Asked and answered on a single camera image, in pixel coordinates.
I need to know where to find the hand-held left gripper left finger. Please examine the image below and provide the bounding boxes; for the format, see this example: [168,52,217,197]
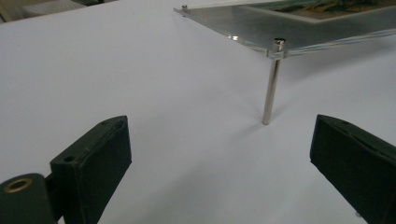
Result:
[49,115,133,224]

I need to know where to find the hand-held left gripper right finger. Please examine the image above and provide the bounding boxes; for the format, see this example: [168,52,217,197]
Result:
[309,114,396,224]

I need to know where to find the clear acrylic photo frame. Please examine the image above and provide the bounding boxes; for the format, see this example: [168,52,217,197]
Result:
[173,0,396,126]

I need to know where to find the boat painting print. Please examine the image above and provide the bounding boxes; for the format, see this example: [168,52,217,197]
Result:
[248,0,396,23]

